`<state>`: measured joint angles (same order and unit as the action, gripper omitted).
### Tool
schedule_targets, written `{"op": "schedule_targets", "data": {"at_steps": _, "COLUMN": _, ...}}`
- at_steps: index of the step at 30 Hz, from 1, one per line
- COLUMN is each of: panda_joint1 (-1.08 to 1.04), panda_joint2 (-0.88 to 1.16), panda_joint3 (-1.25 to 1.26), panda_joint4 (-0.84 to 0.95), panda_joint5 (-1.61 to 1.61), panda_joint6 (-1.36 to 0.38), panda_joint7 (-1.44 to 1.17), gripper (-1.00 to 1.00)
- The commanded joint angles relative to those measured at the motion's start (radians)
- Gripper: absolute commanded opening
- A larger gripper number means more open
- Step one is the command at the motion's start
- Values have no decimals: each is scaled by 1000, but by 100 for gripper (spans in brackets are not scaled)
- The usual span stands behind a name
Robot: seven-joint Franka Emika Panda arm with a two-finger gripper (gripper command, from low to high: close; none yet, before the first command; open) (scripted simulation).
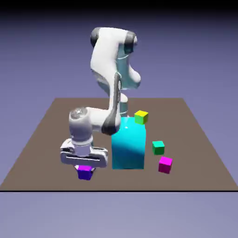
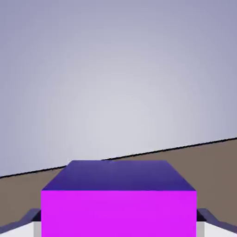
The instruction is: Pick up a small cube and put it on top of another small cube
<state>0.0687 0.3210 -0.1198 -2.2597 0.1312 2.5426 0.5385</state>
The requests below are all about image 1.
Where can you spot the small green cube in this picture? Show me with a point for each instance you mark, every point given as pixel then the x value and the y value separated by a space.
pixel 158 147

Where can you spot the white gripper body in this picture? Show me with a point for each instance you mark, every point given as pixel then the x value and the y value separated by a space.
pixel 100 160

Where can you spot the small magenta cube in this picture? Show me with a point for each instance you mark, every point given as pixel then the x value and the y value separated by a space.
pixel 165 165

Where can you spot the small purple cube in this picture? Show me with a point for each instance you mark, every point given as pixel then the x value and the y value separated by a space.
pixel 84 173

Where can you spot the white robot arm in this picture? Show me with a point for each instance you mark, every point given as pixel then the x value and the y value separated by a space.
pixel 101 61

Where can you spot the large cyan box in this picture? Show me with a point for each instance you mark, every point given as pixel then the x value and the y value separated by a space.
pixel 130 146

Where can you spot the small yellow cube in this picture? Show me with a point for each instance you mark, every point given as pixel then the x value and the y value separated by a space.
pixel 141 117

